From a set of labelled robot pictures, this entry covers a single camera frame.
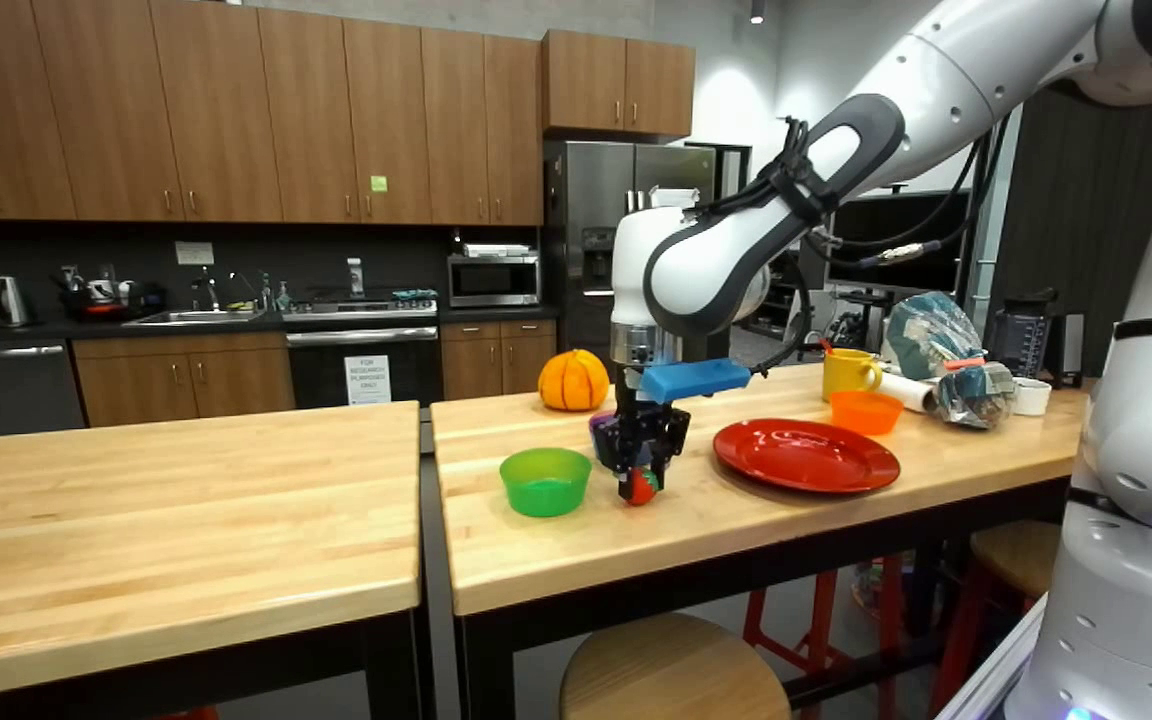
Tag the brown wooden wall cabinets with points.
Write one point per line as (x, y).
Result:
(269, 105)

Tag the black dishwasher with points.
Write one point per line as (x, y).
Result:
(3, 388)

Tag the white printed mug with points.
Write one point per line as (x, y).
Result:
(1029, 396)

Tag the orange plastic bowl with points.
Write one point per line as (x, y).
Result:
(864, 415)

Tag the round wooden stool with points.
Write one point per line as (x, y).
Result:
(1002, 574)
(670, 672)

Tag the white paper roll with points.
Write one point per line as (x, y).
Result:
(905, 393)

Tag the red plate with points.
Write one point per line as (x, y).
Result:
(804, 457)

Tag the silver microwave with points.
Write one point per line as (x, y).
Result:
(492, 281)

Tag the clear plastic bread bag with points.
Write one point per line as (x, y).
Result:
(950, 361)

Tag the green plastic bowl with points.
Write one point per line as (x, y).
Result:
(546, 481)

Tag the stainless steel refrigerator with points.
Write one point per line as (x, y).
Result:
(589, 243)

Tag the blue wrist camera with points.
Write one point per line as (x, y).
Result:
(695, 378)

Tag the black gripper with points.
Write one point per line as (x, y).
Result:
(640, 433)

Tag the yellow mug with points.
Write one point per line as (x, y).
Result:
(848, 374)

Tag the black oven with paper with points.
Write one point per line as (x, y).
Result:
(361, 361)

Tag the dark translucent water bottle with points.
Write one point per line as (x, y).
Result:
(1016, 338)

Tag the orange toy pumpkin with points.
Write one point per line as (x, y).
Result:
(572, 383)

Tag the brown wooden base cabinets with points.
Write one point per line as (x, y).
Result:
(190, 378)

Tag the black upright device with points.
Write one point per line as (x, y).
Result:
(1071, 349)

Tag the white wall outlet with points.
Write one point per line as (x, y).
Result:
(193, 253)

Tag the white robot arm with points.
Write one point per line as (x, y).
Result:
(1137, 400)

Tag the red toy strawberry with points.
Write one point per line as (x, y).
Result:
(640, 489)

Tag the silver kettle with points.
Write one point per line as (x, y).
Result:
(10, 300)

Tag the green sticky note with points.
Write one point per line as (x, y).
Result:
(378, 186)

